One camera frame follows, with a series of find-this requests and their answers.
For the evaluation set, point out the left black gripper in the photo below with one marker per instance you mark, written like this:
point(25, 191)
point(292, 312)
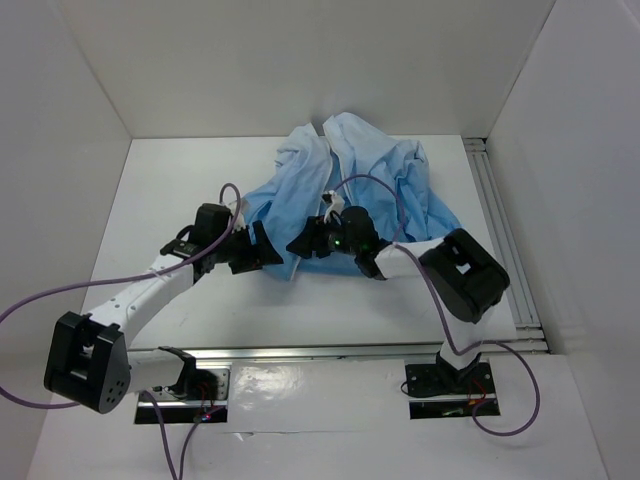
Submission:
point(265, 253)

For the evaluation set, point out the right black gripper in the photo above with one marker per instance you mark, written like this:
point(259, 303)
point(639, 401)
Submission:
point(307, 240)

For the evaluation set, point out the light blue zip jacket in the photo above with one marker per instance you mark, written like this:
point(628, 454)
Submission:
point(387, 177)

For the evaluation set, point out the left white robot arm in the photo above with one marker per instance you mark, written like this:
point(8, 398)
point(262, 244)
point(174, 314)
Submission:
point(89, 360)

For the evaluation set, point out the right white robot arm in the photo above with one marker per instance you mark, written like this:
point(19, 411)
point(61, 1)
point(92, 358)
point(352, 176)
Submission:
point(464, 279)

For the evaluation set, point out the front aluminium rail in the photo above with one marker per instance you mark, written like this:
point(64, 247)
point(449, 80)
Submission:
point(311, 353)

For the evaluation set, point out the aluminium rail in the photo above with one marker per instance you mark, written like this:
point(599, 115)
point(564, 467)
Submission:
point(531, 338)
point(311, 353)

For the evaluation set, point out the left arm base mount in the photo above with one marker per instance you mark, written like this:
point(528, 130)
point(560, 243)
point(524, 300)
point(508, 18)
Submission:
point(176, 390)

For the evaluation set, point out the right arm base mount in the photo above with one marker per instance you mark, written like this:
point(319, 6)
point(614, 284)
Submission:
point(436, 391)

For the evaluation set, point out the right side aluminium rail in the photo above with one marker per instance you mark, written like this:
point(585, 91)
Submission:
point(531, 338)

